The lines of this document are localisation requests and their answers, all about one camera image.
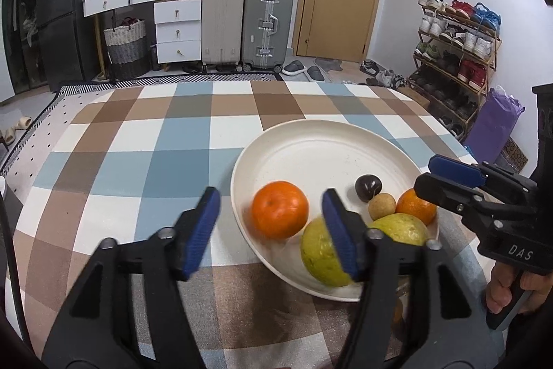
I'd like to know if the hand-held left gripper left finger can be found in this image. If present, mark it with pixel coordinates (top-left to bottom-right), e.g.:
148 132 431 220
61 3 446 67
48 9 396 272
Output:
41 186 222 369

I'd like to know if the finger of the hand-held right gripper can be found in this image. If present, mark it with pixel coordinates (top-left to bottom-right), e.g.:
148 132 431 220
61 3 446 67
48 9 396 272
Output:
429 154 536 197
414 174 497 227

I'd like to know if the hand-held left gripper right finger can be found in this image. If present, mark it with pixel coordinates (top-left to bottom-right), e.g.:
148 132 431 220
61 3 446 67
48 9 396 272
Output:
322 188 497 369

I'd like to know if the yellow green round fruit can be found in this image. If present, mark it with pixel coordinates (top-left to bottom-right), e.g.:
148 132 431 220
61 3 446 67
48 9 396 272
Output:
301 216 355 288

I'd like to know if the small orange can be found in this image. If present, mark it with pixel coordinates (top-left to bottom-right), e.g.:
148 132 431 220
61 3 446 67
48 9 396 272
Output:
396 187 438 226

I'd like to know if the tan longan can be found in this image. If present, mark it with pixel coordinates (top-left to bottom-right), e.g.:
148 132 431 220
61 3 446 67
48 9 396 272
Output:
368 193 396 221

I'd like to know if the dark purple plum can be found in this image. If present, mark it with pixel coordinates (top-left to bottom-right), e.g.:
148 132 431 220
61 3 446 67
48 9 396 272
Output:
355 174 383 203

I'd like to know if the green round citrus fruit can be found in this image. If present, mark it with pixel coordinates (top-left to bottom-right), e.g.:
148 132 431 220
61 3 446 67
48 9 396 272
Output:
367 213 430 246

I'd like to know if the large orange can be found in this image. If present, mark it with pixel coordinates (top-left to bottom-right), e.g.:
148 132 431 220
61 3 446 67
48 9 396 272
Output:
251 181 310 240

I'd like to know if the cream round plate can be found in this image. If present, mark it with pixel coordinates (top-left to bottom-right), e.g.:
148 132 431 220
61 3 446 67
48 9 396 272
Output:
230 119 440 303

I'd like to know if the person's right hand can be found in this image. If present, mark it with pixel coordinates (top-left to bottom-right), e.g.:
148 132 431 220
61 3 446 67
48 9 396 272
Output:
486 263 553 315

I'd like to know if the purple gift bag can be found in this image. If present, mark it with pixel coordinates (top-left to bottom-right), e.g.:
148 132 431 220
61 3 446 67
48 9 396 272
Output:
464 86 525 166

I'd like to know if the patterned doormat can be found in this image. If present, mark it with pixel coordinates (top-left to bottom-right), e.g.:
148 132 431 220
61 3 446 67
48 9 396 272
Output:
501 138 530 173

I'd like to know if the checkered tablecloth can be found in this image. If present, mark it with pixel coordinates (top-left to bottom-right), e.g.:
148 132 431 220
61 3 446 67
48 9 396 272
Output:
12 80 497 369

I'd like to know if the pile of floor shoes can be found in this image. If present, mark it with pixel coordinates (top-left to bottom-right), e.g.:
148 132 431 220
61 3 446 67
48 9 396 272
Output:
360 58 409 89

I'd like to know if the woven laundry basket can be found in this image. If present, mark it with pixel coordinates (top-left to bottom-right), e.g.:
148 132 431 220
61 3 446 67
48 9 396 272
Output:
103 18 150 80

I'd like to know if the white drawer desk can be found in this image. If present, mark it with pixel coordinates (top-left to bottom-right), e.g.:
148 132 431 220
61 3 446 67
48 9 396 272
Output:
82 0 204 65

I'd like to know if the beige suitcase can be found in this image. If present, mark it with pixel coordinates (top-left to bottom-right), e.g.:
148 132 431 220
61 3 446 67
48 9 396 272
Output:
201 0 246 71

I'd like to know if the silver suitcase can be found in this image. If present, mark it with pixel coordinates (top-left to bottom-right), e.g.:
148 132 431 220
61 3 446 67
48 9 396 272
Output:
241 0 295 72

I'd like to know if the dark wardrobe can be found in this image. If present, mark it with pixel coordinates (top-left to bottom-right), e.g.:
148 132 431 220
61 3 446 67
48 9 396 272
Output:
0 0 44 93

